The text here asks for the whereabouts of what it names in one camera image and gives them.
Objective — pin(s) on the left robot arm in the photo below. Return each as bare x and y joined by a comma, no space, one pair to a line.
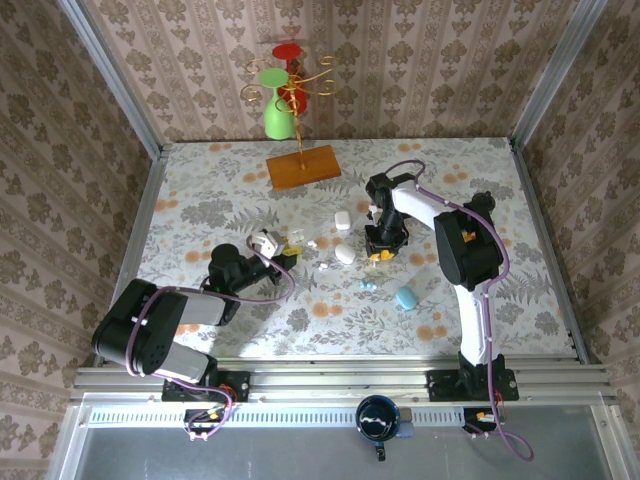
200,307

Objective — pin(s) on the grey metal sheet panel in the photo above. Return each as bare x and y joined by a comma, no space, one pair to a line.
250,457

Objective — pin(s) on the dark blue mug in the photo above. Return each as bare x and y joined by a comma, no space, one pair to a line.
377,419

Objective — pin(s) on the aluminium frame post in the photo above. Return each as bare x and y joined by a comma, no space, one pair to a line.
115,80
555,75

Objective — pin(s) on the blue oval earbud case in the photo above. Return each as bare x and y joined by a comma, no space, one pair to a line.
406,298

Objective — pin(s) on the aluminium table side rail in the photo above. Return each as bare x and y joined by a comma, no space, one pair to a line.
547,240
135,250

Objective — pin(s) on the white oval earbud case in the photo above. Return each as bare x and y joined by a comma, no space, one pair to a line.
345,254

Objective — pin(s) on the red plastic wine glass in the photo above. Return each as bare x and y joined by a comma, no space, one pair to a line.
289,50

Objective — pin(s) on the green plastic wine glass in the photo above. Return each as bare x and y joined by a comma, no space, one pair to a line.
276,117

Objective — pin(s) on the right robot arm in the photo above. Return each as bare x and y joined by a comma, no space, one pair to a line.
475,325

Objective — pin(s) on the white rounded square earbud case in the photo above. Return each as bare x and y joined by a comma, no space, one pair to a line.
342,220

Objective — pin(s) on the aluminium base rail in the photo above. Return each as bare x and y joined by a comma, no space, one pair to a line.
340,385

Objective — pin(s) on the small grey box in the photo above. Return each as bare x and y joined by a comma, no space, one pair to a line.
406,426

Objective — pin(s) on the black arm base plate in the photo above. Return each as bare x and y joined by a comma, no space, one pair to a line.
240,387
442,387

